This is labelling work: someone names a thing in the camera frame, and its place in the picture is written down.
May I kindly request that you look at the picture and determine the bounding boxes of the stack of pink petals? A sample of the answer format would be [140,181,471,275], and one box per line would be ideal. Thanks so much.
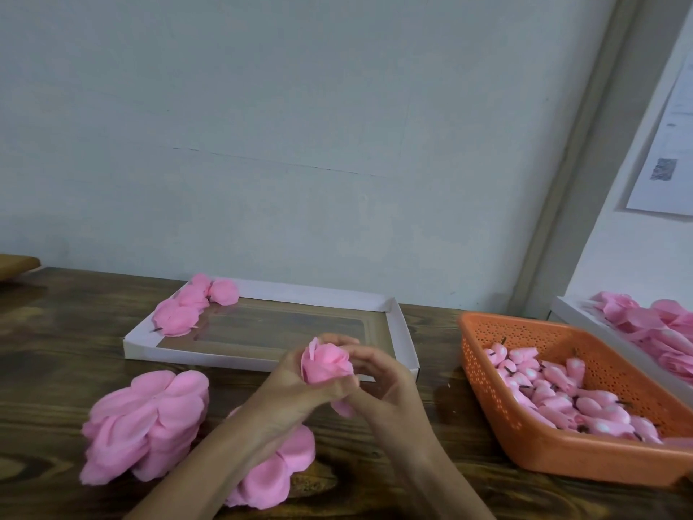
[224,406,318,510]
[79,369,210,486]

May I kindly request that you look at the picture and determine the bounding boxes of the person's right forearm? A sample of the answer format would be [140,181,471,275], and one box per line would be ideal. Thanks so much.
[392,436,528,520]

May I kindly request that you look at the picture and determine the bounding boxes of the orange plastic basket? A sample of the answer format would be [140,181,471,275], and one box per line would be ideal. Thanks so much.
[459,311,693,490]

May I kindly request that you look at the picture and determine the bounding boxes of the person's right hand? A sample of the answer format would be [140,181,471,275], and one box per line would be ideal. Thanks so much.
[330,344,443,467]

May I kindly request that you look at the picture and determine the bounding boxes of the pile of pink petals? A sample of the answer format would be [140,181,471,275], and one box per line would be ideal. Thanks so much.
[590,291,693,384]

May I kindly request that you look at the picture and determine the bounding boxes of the white shallow tray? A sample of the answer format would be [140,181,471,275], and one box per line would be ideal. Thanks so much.
[122,277,420,381]

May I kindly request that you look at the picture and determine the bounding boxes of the pink rose being assembled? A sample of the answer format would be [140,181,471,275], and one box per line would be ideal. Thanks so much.
[300,337,359,418]

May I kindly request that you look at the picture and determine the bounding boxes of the pink rose buds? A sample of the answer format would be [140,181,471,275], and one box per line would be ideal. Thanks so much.
[484,343,693,445]

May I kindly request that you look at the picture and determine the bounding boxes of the white paper notice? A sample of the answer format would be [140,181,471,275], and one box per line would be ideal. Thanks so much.
[627,53,693,219]

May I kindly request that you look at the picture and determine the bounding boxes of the person's left forearm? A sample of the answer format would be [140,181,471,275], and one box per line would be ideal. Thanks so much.
[128,411,296,520]

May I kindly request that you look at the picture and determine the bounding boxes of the group of finished pink roses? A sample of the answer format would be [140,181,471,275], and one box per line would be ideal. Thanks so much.
[152,274,242,338]

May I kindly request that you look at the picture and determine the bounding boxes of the person's left hand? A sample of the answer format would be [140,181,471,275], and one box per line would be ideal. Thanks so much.
[240,333,359,442]

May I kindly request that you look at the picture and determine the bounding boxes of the grey door frame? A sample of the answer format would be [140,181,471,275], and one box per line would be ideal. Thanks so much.
[509,0,678,319]

